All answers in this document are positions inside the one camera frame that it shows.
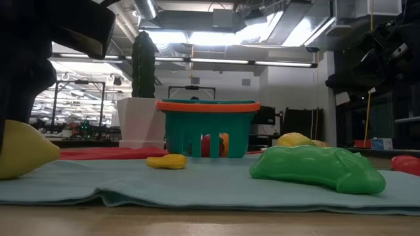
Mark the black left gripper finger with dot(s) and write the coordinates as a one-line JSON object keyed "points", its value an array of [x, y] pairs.
{"points": [[23, 85]]}

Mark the tan toy bread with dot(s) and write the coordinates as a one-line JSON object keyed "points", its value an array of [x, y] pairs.
{"points": [[323, 143]]}

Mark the yellow toy lemon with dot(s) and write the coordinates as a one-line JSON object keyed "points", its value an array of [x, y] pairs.
{"points": [[26, 150]]}

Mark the yellow toy corn cob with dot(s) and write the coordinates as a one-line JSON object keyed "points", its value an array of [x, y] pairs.
{"points": [[293, 140]]}

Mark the small red toy pepper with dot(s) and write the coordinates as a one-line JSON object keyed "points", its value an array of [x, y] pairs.
{"points": [[407, 164]]}

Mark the toy orange with leaf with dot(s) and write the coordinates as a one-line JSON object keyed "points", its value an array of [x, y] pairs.
{"points": [[226, 139]]}

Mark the red toy strawberry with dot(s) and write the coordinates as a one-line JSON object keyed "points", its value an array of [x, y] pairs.
{"points": [[205, 145]]}

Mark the red bin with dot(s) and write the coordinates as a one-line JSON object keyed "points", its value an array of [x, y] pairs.
{"points": [[362, 144]]}

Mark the blue and white box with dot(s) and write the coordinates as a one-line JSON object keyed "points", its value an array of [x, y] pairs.
{"points": [[382, 143]]}

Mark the black panel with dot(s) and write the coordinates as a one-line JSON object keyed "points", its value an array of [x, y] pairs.
{"points": [[302, 124]]}

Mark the tall green cactus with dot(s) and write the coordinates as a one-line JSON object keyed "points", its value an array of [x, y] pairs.
{"points": [[143, 65]]}

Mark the green toy cucumber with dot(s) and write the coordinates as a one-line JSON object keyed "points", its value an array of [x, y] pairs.
{"points": [[311, 167]]}

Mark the black monitor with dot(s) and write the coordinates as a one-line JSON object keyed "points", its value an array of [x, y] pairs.
{"points": [[264, 115]]}

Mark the red cloth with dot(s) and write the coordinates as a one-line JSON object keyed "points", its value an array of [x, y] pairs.
{"points": [[115, 153]]}

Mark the white angular planter pot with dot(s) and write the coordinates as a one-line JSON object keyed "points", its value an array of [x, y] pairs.
{"points": [[141, 121]]}

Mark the white planter saucer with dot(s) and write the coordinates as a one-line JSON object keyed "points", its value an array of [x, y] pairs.
{"points": [[141, 145]]}

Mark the long ceiling light bar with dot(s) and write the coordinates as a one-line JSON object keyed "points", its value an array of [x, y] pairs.
{"points": [[216, 61]]}

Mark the small yellow toy banana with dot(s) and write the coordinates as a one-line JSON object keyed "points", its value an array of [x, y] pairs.
{"points": [[167, 161]]}

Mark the light blue cloth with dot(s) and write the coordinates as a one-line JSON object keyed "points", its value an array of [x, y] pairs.
{"points": [[197, 183]]}

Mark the silver ventilation duct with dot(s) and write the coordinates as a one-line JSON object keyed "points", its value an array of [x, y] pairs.
{"points": [[144, 8]]}

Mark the black tall rig frame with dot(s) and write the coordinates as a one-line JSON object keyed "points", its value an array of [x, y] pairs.
{"points": [[102, 98]]}

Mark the black rig crossbar frame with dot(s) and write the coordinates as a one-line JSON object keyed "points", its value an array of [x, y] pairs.
{"points": [[192, 87]]}

